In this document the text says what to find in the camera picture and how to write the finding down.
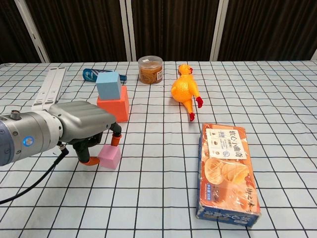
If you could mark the clear jar of rubber bands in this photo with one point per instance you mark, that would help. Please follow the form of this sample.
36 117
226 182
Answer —
150 70

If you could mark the orange cookie box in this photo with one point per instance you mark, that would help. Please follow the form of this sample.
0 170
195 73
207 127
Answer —
225 173

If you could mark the pink foam cube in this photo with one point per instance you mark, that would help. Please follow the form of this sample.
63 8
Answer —
109 156

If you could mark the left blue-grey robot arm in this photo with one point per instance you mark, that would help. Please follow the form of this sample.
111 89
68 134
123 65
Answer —
27 136

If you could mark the light blue foam cube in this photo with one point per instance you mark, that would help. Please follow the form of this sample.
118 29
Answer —
107 85

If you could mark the yellow rubber chicken toy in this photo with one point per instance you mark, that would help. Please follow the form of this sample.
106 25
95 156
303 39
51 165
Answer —
184 88

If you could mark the blue plastic packet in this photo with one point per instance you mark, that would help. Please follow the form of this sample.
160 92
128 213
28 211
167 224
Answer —
89 75

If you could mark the double white partition frame post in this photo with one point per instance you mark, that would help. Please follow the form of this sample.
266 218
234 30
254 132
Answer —
128 29

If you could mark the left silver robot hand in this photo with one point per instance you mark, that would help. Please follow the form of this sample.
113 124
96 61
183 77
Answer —
81 119

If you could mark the checkered white tablecloth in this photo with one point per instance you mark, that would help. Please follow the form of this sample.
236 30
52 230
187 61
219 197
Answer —
148 186

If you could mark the orange foam cube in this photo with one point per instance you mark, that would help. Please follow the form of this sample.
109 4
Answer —
119 109

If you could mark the white folding stand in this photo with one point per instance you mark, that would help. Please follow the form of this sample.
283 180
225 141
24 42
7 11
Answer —
50 86

